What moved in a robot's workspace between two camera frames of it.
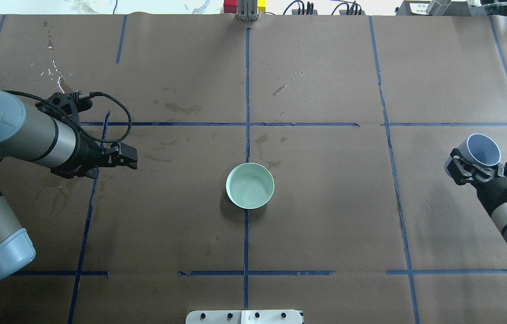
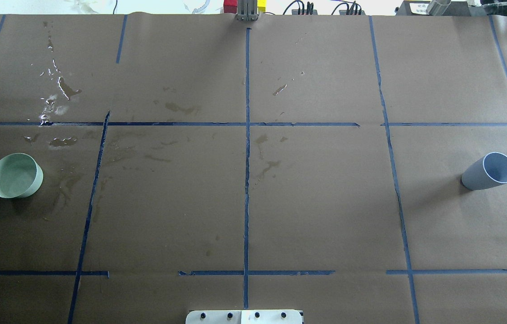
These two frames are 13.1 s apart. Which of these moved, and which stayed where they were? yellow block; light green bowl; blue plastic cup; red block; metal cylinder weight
Moved: blue plastic cup; light green bowl
Stayed: red block; metal cylinder weight; yellow block
